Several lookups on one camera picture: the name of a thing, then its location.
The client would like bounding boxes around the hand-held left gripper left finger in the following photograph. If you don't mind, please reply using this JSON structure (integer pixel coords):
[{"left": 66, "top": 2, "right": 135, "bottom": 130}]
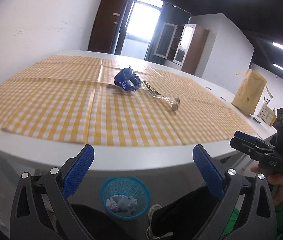
[{"left": 9, "top": 144, "right": 94, "bottom": 240}]

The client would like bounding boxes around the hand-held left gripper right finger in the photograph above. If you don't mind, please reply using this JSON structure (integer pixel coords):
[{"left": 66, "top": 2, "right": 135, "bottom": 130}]
[{"left": 193, "top": 144, "right": 277, "bottom": 240}]

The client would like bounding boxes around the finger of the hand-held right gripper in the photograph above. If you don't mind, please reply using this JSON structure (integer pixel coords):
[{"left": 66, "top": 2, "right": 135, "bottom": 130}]
[
  {"left": 230, "top": 137, "right": 273, "bottom": 160},
  {"left": 234, "top": 131, "right": 274, "bottom": 150}
]

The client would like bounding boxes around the blue mesh waste basket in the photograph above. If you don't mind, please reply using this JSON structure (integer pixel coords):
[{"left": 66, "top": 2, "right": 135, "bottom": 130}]
[{"left": 99, "top": 176, "right": 151, "bottom": 220}]

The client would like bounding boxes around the white pen holder box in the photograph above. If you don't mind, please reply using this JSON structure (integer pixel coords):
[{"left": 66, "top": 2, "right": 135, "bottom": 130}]
[{"left": 257, "top": 96, "right": 277, "bottom": 127}]

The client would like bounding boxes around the brown paper bag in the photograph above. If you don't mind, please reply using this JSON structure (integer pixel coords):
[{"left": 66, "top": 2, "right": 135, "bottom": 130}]
[{"left": 231, "top": 68, "right": 268, "bottom": 113}]

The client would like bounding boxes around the person's right leg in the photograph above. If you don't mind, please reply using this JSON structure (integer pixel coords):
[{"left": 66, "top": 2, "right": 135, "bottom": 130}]
[{"left": 150, "top": 186, "right": 220, "bottom": 238}]

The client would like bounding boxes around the crumpled papers heap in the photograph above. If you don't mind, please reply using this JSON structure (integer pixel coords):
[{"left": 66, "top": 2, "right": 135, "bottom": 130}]
[{"left": 106, "top": 194, "right": 139, "bottom": 216}]

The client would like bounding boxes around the white shoe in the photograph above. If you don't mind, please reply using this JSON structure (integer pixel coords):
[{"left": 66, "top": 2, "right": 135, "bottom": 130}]
[{"left": 146, "top": 204, "right": 162, "bottom": 239}]

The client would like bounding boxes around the yellow checkered tablecloth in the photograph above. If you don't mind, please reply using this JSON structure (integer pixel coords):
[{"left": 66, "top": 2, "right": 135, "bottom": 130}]
[{"left": 0, "top": 55, "right": 257, "bottom": 147}]

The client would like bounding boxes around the clear gold twisted plastic wrapper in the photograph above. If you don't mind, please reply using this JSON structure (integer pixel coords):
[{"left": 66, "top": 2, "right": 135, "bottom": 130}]
[{"left": 141, "top": 79, "right": 181, "bottom": 113}]

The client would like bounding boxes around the blue crumpled wrapper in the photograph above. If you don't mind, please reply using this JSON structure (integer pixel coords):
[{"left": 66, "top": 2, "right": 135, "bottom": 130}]
[{"left": 113, "top": 67, "right": 141, "bottom": 92}]

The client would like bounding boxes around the cabinet with glass doors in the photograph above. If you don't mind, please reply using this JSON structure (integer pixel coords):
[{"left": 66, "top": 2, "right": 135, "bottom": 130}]
[{"left": 153, "top": 21, "right": 210, "bottom": 76}]

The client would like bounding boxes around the dark curtain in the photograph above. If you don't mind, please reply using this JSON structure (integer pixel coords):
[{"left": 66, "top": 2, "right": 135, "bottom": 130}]
[{"left": 145, "top": 2, "right": 191, "bottom": 66}]

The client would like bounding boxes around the brown wooden wardrobe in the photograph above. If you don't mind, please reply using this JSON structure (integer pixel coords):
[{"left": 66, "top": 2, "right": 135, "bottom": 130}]
[{"left": 87, "top": 0, "right": 130, "bottom": 54}]

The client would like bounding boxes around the bright balcony door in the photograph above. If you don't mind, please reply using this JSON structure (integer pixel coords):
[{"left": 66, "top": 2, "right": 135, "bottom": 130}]
[{"left": 120, "top": 0, "right": 163, "bottom": 61}]

